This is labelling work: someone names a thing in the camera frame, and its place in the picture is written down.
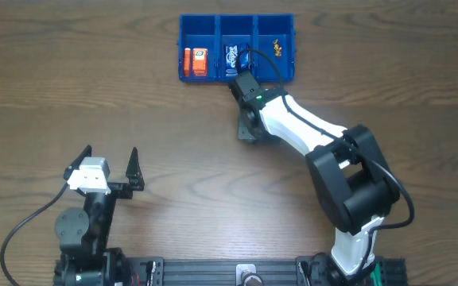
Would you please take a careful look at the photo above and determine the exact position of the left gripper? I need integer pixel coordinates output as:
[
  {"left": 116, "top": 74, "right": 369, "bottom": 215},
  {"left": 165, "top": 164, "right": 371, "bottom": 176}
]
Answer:
[{"left": 63, "top": 144, "right": 146, "bottom": 200}]

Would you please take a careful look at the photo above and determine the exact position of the blue candy pack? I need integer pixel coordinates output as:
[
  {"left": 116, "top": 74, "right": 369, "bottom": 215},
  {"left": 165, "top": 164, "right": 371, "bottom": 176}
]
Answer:
[
  {"left": 224, "top": 44, "right": 241, "bottom": 78},
  {"left": 239, "top": 42, "right": 253, "bottom": 75}
]

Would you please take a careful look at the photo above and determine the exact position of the orange candy box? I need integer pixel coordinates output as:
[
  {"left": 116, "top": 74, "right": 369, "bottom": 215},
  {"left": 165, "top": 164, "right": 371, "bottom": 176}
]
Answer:
[
  {"left": 183, "top": 47, "right": 192, "bottom": 78},
  {"left": 192, "top": 48, "right": 209, "bottom": 77}
]

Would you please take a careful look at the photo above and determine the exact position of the blue tray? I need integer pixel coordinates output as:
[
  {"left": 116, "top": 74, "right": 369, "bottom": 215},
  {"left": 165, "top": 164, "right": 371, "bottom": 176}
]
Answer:
[{"left": 177, "top": 14, "right": 296, "bottom": 84}]

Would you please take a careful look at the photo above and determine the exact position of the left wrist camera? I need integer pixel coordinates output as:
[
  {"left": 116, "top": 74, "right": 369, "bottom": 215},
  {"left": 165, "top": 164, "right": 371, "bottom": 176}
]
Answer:
[{"left": 67, "top": 157, "right": 111, "bottom": 195}]

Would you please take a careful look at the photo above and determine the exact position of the black cable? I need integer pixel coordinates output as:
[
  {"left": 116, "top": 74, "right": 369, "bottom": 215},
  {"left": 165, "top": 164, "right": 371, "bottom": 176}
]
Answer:
[
  {"left": 0, "top": 182, "right": 69, "bottom": 286},
  {"left": 235, "top": 48, "right": 416, "bottom": 232}
]

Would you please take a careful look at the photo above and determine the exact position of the mounting rail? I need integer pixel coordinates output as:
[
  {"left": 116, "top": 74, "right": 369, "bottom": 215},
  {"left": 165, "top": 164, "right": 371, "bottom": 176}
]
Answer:
[{"left": 53, "top": 256, "right": 409, "bottom": 286}]

